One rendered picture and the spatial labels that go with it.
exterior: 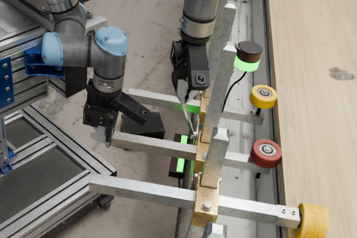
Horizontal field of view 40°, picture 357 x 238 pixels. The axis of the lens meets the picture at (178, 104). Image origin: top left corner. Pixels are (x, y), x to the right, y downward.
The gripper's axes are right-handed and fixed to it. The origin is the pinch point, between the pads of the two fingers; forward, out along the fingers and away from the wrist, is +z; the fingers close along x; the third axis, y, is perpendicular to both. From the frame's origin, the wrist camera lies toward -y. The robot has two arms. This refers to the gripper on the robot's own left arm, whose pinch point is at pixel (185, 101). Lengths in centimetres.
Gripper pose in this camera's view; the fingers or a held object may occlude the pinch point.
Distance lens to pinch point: 126.0
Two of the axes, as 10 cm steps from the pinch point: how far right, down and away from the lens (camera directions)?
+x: -9.6, 0.5, -2.8
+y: -2.4, -6.6, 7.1
